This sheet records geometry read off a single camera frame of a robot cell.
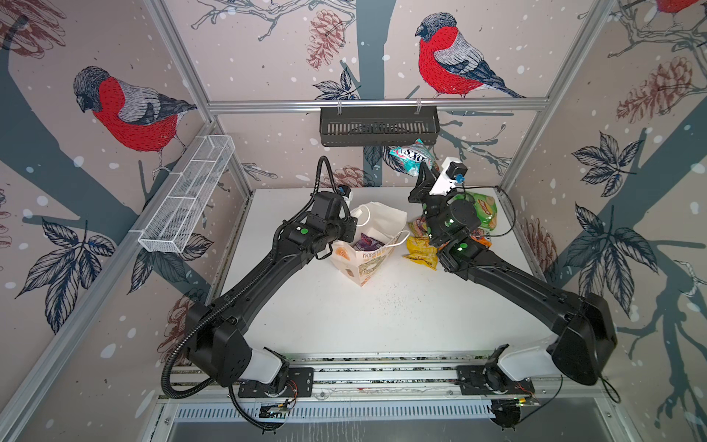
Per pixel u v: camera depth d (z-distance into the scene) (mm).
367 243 952
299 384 731
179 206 756
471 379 731
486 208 1067
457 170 543
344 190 695
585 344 407
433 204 602
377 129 1055
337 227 658
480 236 971
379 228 959
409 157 646
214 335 397
